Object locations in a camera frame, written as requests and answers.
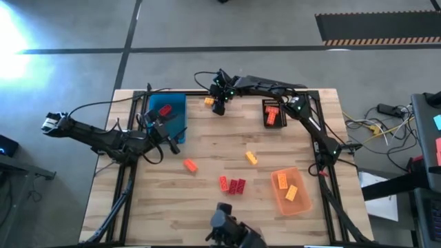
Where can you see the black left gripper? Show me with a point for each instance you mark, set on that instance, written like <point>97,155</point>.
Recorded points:
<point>156,129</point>

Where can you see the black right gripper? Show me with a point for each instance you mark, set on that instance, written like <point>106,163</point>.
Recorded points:
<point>223,90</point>

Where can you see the red toy brick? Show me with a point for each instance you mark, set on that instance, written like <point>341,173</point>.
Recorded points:
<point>240,186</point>
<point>233,186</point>
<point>165,110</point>

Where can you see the light orange toy brick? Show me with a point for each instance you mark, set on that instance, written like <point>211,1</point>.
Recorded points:
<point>291,193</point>
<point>208,101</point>
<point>282,181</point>

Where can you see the yellow toy brick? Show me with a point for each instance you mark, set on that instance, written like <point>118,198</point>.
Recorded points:
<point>251,158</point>

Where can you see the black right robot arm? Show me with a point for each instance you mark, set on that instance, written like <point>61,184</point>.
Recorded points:
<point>310,120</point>

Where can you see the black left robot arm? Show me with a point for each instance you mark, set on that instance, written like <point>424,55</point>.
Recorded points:
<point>96,137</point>

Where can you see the blue plastic bin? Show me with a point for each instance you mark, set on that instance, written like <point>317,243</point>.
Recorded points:
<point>175,103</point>

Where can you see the orange translucent plastic bin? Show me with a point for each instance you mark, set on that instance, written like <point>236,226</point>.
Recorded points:
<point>299,206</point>

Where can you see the grey desk bar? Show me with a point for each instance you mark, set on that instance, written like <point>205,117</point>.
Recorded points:
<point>31,169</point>

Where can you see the black power adapter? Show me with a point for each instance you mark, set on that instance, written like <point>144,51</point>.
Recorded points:
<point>387,109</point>

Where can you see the black hazard-striped floor mat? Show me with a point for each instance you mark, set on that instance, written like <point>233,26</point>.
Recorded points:
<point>379,27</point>

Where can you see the black electronic device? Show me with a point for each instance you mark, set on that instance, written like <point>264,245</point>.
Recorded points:
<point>7,146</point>

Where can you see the white paper sheet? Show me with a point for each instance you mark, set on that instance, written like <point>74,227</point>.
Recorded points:
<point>379,206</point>

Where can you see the black stand leg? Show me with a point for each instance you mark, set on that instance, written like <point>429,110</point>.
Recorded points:
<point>392,186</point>

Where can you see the grey side table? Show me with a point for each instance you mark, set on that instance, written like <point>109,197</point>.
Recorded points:
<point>425,144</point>

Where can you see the cyan sticky note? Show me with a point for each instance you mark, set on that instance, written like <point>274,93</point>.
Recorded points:
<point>438,122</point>

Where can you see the red sticky note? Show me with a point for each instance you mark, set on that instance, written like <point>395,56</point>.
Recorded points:
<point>438,148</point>

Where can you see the dark storage cabinet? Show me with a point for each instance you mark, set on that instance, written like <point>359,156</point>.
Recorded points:
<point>427,220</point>

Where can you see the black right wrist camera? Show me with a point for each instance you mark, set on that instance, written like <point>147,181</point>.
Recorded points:
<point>219,108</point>

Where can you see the black aluminium table frame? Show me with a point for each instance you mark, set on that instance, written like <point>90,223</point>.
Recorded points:
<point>313,93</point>

